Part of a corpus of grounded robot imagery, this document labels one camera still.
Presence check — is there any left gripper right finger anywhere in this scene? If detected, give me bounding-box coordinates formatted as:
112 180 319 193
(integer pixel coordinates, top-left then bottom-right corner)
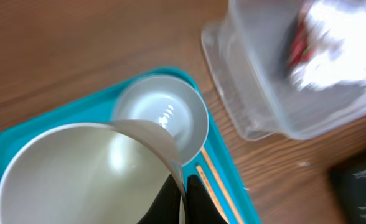
187 175 227 224

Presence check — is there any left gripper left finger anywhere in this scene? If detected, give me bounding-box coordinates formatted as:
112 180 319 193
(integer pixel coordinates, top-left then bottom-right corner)
138 175 181 224

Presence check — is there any white cup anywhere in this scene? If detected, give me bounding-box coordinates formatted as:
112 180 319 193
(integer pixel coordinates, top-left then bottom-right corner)
0 120 188 223

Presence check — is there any red snack wrapper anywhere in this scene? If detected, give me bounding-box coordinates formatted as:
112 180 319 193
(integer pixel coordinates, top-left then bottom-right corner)
288 18 314 69

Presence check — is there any white napkin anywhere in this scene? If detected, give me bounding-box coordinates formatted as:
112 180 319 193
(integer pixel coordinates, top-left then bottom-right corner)
289 0 366 91

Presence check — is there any left wooden chopstick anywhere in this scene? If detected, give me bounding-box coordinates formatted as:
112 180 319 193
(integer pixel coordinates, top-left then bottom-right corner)
195 165 229 223

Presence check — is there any wooden chopstick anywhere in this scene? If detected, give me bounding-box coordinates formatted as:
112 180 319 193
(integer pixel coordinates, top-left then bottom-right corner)
201 147 245 224
195 165 229 223

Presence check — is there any right wooden chopstick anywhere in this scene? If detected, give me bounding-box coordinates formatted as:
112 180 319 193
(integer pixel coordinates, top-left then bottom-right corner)
201 147 245 224

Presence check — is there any grey saucer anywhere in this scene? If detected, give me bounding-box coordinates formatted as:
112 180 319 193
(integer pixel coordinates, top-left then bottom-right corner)
113 75 209 166

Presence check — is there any black tray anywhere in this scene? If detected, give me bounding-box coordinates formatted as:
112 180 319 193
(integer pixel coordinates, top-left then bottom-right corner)
328 151 366 224

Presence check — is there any clear plastic bin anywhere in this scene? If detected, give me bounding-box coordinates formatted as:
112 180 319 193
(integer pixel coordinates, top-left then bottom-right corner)
202 0 366 141

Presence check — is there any teal plastic tray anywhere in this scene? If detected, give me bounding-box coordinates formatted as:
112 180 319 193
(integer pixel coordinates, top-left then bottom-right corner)
0 67 261 224

